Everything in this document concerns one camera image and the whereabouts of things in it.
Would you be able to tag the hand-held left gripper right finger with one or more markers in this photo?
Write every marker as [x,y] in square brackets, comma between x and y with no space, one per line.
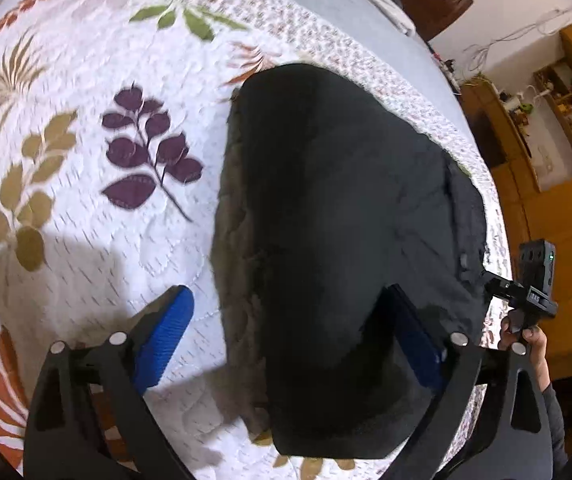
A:
[421,355]

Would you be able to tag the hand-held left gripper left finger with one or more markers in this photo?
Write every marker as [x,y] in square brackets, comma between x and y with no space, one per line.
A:
[163,340]

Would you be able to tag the black pants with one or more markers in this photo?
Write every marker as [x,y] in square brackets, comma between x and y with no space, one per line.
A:
[326,210]

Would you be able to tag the person's right forearm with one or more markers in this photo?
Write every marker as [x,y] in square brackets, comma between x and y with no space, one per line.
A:
[556,425]

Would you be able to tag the person's right hand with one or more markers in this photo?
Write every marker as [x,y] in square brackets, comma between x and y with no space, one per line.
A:
[538,355]

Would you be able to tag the floral printed quilt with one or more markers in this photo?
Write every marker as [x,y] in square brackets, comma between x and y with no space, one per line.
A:
[91,260]

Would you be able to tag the dark wooden nightstand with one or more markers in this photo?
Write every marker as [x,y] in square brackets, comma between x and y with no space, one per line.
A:
[431,0]

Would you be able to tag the grey bed sheet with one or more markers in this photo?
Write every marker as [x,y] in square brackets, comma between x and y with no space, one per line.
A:
[356,5]

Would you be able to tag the light wooden wall cabinet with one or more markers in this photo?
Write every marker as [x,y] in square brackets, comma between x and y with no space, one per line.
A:
[566,220]

